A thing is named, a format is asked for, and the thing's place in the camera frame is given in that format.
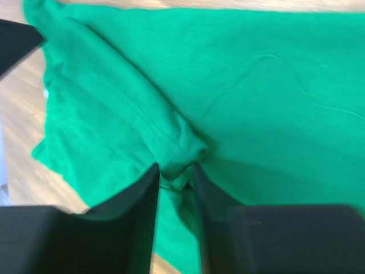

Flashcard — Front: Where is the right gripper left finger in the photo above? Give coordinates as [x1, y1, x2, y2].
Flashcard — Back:
[1, 164, 159, 273]

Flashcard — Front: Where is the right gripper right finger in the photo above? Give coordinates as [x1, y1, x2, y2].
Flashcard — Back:
[193, 164, 364, 273]

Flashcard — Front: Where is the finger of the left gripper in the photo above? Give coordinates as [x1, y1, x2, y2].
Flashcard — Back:
[0, 19, 44, 78]

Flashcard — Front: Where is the green t shirt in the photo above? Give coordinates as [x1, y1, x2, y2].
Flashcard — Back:
[23, 1, 364, 273]

